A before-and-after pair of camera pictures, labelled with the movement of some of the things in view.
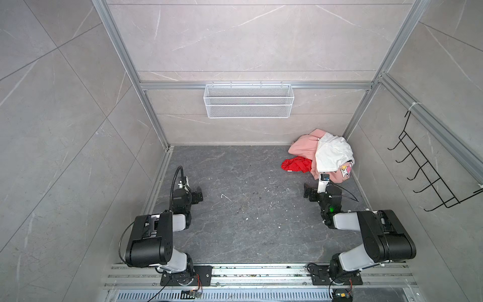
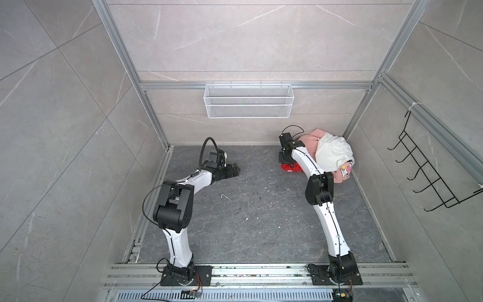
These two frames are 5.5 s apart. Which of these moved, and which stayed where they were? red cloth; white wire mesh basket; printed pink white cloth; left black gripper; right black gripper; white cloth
Moved: right black gripper; left black gripper
Stayed: white wire mesh basket; printed pink white cloth; red cloth; white cloth
